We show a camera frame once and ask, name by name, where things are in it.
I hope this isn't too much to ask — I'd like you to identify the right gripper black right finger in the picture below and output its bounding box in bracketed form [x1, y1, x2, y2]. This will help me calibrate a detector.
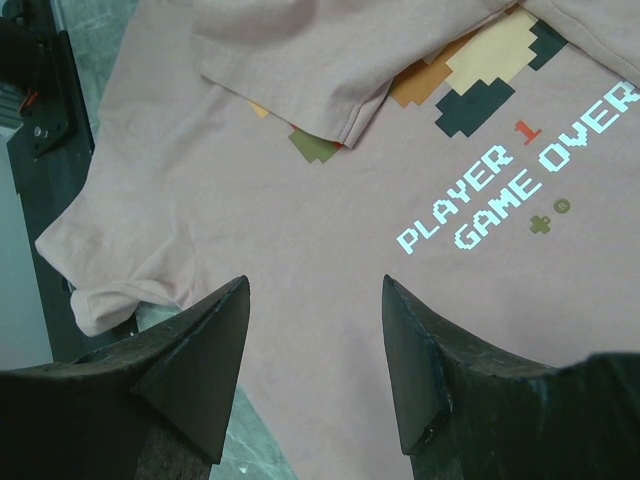
[382, 277, 639, 479]

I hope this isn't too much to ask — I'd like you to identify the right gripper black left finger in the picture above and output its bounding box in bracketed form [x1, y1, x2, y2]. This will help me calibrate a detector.
[1, 276, 250, 479]

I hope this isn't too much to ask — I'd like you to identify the pink t-shirt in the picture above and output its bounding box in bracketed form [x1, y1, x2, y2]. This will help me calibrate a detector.
[36, 1, 639, 479]

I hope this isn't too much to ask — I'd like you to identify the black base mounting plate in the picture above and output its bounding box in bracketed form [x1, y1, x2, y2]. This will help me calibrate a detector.
[0, 0, 139, 366]

